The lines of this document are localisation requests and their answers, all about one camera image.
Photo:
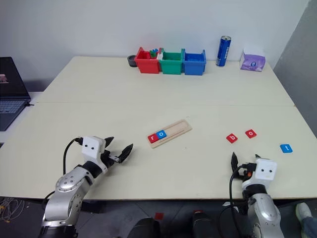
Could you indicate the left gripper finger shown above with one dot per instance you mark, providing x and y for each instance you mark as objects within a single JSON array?
[
  {"x": 109, "y": 141},
  {"x": 125, "y": 153}
]

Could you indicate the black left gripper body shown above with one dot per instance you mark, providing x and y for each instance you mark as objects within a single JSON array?
[{"x": 109, "y": 158}]

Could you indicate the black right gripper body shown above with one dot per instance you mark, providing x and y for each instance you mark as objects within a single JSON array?
[{"x": 245, "y": 172}]

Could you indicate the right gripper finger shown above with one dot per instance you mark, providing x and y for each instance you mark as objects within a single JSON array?
[
  {"x": 257, "y": 157},
  {"x": 234, "y": 162}
]

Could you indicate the red letter tile o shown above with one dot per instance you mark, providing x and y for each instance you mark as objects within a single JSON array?
[{"x": 250, "y": 134}]

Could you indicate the red letter tile b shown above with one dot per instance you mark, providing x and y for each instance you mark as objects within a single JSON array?
[{"x": 232, "y": 138}]

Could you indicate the blue letter tile t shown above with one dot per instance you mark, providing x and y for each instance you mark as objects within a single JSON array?
[{"x": 286, "y": 148}]

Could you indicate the wooden letter tray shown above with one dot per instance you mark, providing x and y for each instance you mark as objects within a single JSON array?
[{"x": 178, "y": 129}]

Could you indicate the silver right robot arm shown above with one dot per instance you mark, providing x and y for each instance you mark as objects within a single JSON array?
[{"x": 265, "y": 210}]

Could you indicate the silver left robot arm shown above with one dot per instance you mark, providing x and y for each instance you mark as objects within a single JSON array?
[{"x": 67, "y": 186}]

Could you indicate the red letter tile r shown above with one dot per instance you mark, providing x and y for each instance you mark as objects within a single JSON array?
[{"x": 152, "y": 138}]

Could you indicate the blue letter tile o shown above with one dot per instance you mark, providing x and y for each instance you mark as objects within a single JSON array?
[{"x": 161, "y": 134}]

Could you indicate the white crumpled paper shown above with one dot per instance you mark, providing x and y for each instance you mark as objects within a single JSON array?
[{"x": 226, "y": 204}]

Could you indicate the dark rounded shape red top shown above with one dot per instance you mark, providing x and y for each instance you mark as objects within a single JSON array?
[{"x": 204, "y": 225}]

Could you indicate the white shoe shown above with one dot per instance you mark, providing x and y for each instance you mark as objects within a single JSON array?
[{"x": 303, "y": 212}]

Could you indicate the black round holder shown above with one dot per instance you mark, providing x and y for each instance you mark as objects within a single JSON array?
[{"x": 131, "y": 62}]

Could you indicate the red plastic bin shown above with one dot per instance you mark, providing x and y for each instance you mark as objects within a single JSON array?
[{"x": 147, "y": 65}]

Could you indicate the blue jeans leg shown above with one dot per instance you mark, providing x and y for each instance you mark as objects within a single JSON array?
[{"x": 310, "y": 228}]

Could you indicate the black laptop plug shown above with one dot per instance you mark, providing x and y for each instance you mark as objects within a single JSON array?
[{"x": 30, "y": 104}]

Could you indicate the purple tissue pack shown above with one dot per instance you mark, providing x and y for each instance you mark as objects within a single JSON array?
[{"x": 252, "y": 63}]

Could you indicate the green plastic bin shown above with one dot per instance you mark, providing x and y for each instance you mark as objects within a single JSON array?
[{"x": 171, "y": 68}]

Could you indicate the green toy brick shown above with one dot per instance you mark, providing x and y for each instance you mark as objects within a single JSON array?
[{"x": 152, "y": 55}]

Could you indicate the white toy brick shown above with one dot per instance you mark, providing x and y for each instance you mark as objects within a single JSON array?
[{"x": 160, "y": 55}]

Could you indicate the blue toy brick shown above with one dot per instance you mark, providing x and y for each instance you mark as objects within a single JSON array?
[{"x": 155, "y": 50}]

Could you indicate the blue plastic bin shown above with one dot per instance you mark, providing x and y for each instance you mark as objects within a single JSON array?
[{"x": 193, "y": 67}]

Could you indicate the blue drink can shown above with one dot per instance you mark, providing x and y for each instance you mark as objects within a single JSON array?
[{"x": 223, "y": 52}]

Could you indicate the dark laptop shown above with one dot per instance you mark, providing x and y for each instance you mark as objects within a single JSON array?
[{"x": 12, "y": 84}]

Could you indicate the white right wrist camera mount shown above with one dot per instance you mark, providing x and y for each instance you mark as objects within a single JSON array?
[{"x": 266, "y": 171}]

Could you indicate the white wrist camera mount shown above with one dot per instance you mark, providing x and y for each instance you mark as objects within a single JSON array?
[
  {"x": 90, "y": 147},
  {"x": 266, "y": 171}
]

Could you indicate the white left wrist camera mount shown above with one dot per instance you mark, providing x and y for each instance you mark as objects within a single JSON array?
[{"x": 90, "y": 147}]

